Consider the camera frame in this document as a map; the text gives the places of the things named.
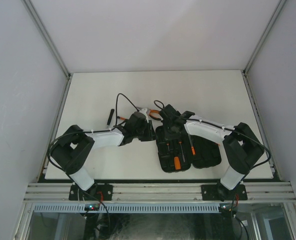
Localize small screwdriver orange black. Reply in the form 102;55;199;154
117;116;128;121

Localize long nose pliers orange handles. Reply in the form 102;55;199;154
148;109;161;121

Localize black plastic tool case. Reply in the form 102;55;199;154
156;126;221;173

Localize claw hammer orange black handle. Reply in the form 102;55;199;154
174;156;181;170

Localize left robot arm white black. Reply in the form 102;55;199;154
47;111;156;200

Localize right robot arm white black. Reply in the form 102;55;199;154
159;104;271;200

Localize right camera black cable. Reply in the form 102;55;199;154
153;99;271;181

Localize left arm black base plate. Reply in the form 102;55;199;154
69;184;113;202

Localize grey slotted cable duct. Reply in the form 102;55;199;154
33;203;220;214

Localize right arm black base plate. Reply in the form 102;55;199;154
201;184;248;202

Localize aluminium front rail frame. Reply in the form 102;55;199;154
24;182;296;203

